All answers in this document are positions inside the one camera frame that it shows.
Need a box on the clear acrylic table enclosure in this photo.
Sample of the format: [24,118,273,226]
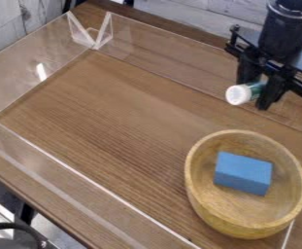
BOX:
[0,11,302,249]

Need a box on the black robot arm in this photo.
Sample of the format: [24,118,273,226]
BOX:
[226,0,302,110]

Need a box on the black metal bracket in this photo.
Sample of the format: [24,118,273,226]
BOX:
[13,230,60,249]

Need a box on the blue rectangular block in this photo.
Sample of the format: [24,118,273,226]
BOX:
[214,152,274,196]

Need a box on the green Expo marker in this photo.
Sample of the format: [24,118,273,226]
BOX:
[226,82,266,106]

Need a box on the black cable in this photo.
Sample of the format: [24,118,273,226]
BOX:
[0,222,33,249]

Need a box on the brown wooden bowl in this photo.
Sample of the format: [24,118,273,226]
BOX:
[183,129,302,239]

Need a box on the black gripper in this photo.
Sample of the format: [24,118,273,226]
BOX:
[225,25,302,111]

